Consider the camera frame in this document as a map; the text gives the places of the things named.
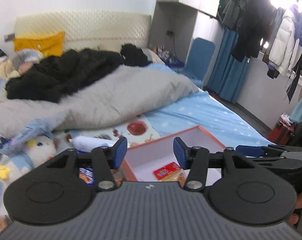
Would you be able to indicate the person's right hand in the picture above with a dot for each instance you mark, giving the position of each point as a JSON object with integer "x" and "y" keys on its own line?
{"x": 294, "y": 217}

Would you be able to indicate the yellow pillow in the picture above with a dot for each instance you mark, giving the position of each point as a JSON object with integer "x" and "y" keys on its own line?
{"x": 50, "y": 44}

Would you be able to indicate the clear red dried meat packet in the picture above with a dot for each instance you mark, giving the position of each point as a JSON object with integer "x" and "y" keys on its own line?
{"x": 171, "y": 172}

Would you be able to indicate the blue curtain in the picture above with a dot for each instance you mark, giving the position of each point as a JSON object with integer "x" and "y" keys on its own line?
{"x": 228, "y": 74}

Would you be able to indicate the white spray bottle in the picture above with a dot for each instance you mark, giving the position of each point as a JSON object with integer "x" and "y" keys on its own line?
{"x": 87, "y": 144}

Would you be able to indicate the pink open storage box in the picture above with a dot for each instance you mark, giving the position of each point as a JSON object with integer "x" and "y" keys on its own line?
{"x": 141, "y": 160}

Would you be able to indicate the blue chair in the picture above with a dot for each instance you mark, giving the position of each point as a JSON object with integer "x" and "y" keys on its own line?
{"x": 198, "y": 60}

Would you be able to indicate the grey duvet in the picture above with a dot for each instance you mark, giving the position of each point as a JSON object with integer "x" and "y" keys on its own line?
{"x": 116, "y": 98}

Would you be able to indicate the white blue plush toy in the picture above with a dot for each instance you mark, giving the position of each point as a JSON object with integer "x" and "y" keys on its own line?
{"x": 34, "y": 153}

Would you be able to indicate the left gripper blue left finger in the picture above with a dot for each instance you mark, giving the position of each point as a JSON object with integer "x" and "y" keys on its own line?
{"x": 106, "y": 158}

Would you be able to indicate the small black garment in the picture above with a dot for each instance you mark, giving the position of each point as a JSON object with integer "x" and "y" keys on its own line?
{"x": 134, "y": 56}

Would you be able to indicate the hanging white puffer jacket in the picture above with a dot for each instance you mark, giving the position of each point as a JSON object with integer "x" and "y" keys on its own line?
{"x": 287, "y": 46}

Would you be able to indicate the black clothing pile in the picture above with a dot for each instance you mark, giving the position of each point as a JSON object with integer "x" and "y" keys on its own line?
{"x": 58, "y": 76}

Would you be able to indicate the red suitcase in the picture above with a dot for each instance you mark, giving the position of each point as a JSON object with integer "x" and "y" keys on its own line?
{"x": 282, "y": 131}

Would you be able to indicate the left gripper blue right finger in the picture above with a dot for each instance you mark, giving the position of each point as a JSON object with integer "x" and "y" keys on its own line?
{"x": 196, "y": 160}

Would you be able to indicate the blue white paper bag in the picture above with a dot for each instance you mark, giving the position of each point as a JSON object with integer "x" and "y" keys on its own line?
{"x": 38, "y": 127}

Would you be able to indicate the blue spicy cabbage snack packet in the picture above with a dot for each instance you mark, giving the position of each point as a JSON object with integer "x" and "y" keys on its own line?
{"x": 87, "y": 175}

